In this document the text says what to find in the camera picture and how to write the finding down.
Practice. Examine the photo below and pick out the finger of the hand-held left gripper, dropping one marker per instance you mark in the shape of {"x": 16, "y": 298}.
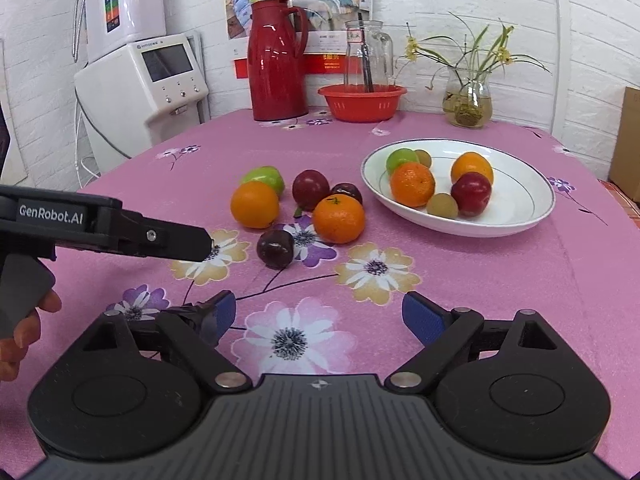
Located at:
{"x": 170, "y": 242}

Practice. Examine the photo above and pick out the dark utensil in pitcher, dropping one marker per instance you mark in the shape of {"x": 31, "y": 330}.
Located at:
{"x": 366, "y": 65}

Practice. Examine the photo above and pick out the green plant with yellow flowers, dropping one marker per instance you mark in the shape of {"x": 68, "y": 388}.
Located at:
{"x": 471, "y": 69}

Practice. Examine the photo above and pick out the white wall pipe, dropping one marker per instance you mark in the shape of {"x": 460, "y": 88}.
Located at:
{"x": 562, "y": 35}

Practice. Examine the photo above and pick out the plaid cloth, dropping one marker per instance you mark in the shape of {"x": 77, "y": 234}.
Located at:
{"x": 625, "y": 192}

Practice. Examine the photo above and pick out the glass pitcher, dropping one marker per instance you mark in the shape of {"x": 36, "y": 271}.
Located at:
{"x": 380, "y": 60}

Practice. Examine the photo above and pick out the white appliance with screen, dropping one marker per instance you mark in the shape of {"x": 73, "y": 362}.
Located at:
{"x": 115, "y": 95}

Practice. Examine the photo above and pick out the cardboard box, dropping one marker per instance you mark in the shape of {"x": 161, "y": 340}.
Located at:
{"x": 627, "y": 140}

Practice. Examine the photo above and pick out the brown kiwi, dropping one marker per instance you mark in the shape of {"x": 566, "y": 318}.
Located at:
{"x": 425, "y": 158}
{"x": 442, "y": 206}

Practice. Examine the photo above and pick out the mandarin with green stem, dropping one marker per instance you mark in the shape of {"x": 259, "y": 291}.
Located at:
{"x": 339, "y": 220}

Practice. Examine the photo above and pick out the dark purple plum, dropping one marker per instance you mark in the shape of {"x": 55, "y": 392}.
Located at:
{"x": 275, "y": 250}
{"x": 347, "y": 191}

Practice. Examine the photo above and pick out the white plate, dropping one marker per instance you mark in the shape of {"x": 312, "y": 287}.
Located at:
{"x": 515, "y": 200}

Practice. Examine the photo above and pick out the red thermos jug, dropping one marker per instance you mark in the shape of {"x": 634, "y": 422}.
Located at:
{"x": 275, "y": 70}

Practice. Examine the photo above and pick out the large smooth orange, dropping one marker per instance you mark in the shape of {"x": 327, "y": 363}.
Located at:
{"x": 471, "y": 166}

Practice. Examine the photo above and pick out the glass vase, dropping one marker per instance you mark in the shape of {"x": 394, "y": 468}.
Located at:
{"x": 467, "y": 110}

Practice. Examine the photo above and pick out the bumpy mandarin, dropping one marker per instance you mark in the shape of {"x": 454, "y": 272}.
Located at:
{"x": 412, "y": 185}

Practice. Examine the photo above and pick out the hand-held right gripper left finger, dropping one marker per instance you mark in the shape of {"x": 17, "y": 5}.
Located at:
{"x": 225, "y": 310}

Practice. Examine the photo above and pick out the person's left hand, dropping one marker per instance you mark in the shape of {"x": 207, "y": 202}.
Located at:
{"x": 22, "y": 340}

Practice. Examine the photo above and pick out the pink floral tablecloth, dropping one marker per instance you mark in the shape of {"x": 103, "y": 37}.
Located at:
{"x": 500, "y": 285}

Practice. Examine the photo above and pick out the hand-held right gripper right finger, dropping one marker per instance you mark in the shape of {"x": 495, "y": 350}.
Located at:
{"x": 422, "y": 317}

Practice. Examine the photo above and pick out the red apple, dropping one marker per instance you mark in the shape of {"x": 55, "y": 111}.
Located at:
{"x": 471, "y": 194}

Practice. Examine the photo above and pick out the red plastic basket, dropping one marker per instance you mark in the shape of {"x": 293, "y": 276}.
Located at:
{"x": 360, "y": 107}

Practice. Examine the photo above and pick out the white water purifier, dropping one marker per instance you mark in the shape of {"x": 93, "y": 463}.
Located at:
{"x": 135, "y": 5}

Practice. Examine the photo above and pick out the red plum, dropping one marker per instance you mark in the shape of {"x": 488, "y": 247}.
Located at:
{"x": 311, "y": 189}

